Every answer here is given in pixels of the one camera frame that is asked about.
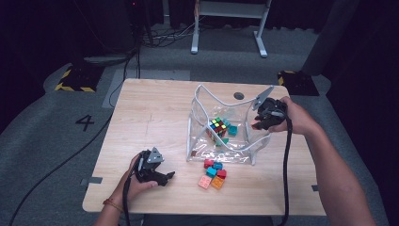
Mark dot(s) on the person's right hand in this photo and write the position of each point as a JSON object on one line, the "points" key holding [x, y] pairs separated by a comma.
{"points": [[298, 117]]}

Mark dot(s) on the clear plastic bag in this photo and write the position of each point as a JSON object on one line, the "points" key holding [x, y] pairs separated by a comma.
{"points": [[200, 150]]}

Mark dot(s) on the green toy brick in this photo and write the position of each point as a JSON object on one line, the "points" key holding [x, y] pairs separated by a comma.
{"points": [[222, 142]]}

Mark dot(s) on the white metal desk frame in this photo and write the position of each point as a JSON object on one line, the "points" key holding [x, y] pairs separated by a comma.
{"points": [[230, 9]]}

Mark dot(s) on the large teal toy brick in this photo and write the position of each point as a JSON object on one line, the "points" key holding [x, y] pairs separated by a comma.
{"points": [[232, 130]]}

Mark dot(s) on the light blue toy brick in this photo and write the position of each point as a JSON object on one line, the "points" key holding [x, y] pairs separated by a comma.
{"points": [[226, 122]]}

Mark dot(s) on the grey upright post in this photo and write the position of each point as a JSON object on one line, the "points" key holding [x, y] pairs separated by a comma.
{"points": [[329, 37]]}

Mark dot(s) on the grey tape piece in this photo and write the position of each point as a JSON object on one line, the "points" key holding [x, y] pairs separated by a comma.
{"points": [[94, 180], [315, 188]]}

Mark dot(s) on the grey flat stand base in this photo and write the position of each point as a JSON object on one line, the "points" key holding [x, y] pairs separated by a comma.
{"points": [[106, 59]]}

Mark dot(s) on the black yellow striped base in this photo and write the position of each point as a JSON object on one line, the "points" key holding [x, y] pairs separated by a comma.
{"points": [[298, 83], [80, 80]]}

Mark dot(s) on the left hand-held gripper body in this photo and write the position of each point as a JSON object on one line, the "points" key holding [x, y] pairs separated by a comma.
{"points": [[147, 169]]}

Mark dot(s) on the person's left hand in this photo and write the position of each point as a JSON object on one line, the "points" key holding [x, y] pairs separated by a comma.
{"points": [[138, 188]]}

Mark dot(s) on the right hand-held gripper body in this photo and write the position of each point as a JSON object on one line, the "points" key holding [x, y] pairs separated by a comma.
{"points": [[271, 111]]}

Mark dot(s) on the red toy brick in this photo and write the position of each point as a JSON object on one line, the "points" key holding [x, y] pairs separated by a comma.
{"points": [[221, 174], [208, 163]]}

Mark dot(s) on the orange toy brick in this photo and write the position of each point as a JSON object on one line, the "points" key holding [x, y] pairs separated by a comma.
{"points": [[217, 183]]}

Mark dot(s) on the black equipment stand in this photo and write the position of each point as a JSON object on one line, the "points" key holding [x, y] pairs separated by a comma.
{"points": [[138, 19]]}

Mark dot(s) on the person's dark clothing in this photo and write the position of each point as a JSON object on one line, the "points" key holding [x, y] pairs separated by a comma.
{"points": [[204, 221]]}

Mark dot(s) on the multicoloured puzzle cube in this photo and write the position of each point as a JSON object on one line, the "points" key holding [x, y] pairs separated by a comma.
{"points": [[218, 125]]}

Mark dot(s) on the large pink toy brick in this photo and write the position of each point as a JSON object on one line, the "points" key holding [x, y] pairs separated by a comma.
{"points": [[204, 182]]}

